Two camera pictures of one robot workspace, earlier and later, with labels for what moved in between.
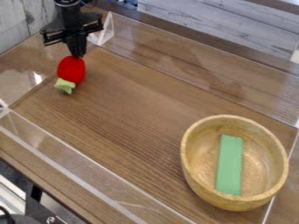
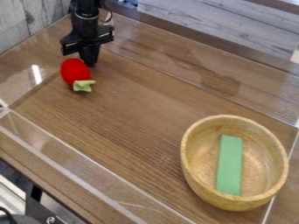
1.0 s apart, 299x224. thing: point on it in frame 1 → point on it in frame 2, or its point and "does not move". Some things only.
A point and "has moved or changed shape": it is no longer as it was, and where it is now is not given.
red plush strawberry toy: x=71 y=73 has moved or changed shape
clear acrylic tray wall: x=72 y=179 does not move
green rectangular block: x=230 y=160 does not move
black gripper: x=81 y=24 → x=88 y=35
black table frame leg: x=36 y=210 does not move
